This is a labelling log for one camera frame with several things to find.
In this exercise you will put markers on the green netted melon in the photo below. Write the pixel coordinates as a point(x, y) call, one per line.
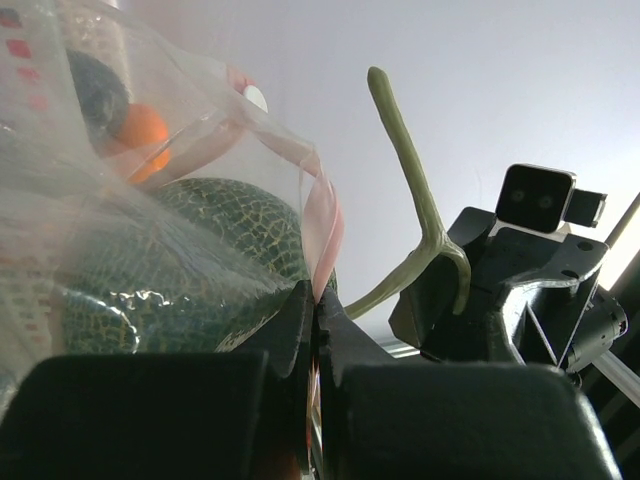
point(199, 264)

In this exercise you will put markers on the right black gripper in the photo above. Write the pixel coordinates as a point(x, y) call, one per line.
point(527, 297)

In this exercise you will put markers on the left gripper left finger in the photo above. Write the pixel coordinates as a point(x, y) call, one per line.
point(237, 415)

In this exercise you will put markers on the dark purple fruit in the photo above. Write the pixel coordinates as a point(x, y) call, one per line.
point(103, 97)

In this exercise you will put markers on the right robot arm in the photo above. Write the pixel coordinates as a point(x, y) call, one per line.
point(604, 322)

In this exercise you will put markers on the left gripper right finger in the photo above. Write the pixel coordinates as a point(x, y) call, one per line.
point(383, 418)

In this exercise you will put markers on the orange fruit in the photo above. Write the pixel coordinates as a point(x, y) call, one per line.
point(139, 149)

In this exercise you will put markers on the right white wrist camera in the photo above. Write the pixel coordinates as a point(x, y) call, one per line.
point(540, 198)

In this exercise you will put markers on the pink zipper clear bag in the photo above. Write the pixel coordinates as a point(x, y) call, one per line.
point(53, 177)

